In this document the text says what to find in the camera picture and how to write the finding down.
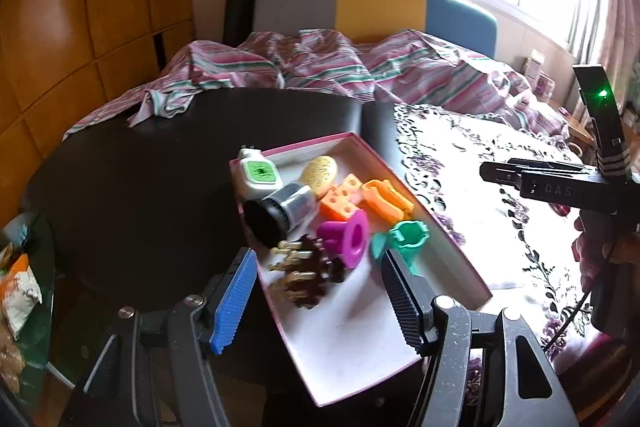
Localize white embroidered floral tablecloth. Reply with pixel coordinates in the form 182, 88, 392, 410
392, 103, 601, 358

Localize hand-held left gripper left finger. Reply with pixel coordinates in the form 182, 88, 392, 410
59, 247, 258, 427

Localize brown massage comb with pegs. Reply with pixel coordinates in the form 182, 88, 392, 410
269, 234, 348, 309

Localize magenta plastic spool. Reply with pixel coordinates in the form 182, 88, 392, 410
316, 209, 372, 270

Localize grey yellow blue headboard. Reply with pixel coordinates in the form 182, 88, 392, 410
252, 0, 498, 58

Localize black cable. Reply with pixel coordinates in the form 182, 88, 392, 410
542, 289, 598, 350

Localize black and silver cylinder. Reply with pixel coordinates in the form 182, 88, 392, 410
243, 183, 320, 248

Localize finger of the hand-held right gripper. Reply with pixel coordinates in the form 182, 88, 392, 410
479, 159, 598, 186
519, 175, 618, 214

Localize white box with pink rim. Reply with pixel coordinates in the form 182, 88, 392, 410
229, 132, 493, 408

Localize green plastic toy piece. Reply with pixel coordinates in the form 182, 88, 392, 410
370, 219, 431, 268

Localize orange plastic clip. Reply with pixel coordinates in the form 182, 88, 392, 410
361, 178, 415, 224

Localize yellow carved oval case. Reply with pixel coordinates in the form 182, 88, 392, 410
299, 155, 339, 200

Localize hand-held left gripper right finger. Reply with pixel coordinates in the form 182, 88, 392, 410
380, 249, 576, 427

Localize pink striped bed sheet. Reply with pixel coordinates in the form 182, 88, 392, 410
62, 28, 571, 142

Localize person's right hand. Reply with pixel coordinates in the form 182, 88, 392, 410
572, 209, 640, 293

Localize wooden wardrobe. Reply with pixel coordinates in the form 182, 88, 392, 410
0, 0, 196, 218

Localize wooden bedside table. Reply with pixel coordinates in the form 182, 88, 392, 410
552, 104, 598, 145

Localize bag of brown snacks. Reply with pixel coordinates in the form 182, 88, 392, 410
0, 322, 26, 395

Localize black cylinder post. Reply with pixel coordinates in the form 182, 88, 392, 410
223, 0, 263, 46

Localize orange block with holes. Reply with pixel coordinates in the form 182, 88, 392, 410
319, 173, 365, 223

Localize white bottle with green label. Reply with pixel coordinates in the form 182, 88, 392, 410
232, 146, 285, 202

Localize white orange snack bag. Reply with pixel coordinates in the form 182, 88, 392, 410
0, 254, 43, 340

